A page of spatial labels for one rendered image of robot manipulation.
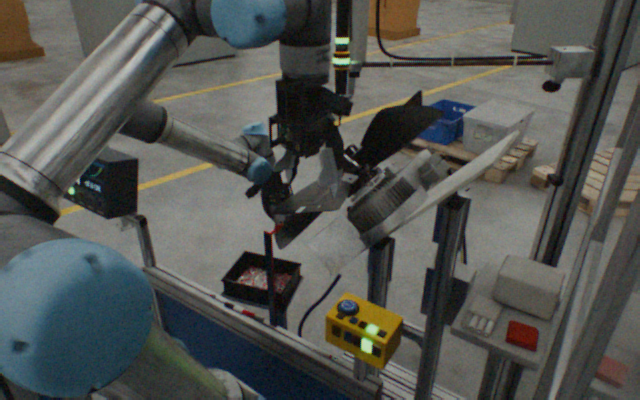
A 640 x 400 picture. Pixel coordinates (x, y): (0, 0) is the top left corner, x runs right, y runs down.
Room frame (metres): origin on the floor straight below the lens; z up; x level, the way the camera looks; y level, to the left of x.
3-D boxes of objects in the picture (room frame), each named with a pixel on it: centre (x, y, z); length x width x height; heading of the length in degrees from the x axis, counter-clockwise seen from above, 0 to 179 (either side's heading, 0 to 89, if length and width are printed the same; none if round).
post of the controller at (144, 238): (1.26, 0.58, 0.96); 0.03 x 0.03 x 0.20; 56
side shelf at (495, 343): (1.05, -0.59, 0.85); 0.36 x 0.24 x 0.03; 146
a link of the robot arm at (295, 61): (0.68, 0.02, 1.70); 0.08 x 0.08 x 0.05
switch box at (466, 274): (1.26, -0.47, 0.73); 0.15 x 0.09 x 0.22; 56
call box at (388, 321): (0.80, -0.11, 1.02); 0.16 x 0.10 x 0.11; 56
